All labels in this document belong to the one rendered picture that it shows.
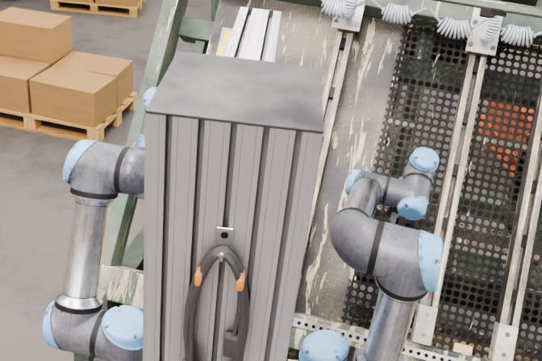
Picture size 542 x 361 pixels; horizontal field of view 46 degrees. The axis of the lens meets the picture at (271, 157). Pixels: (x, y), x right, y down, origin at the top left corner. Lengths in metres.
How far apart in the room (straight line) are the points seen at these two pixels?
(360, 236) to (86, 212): 0.67
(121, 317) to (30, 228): 2.57
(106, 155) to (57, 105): 3.54
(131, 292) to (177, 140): 1.50
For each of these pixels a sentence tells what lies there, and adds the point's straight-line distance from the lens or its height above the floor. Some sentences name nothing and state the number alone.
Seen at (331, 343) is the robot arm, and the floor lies 1.27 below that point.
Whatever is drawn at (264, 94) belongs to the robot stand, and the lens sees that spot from 0.96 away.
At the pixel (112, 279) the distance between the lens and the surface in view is 2.37.
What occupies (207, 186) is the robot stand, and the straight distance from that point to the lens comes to 0.92.
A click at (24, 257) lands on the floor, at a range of 3.95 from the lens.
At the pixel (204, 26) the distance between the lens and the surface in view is 2.51.
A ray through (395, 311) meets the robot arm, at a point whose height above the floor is 1.49.
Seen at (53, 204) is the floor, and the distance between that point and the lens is 4.37.
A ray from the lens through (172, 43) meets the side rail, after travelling 2.49.
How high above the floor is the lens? 2.41
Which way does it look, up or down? 29 degrees down
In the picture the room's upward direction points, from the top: 7 degrees clockwise
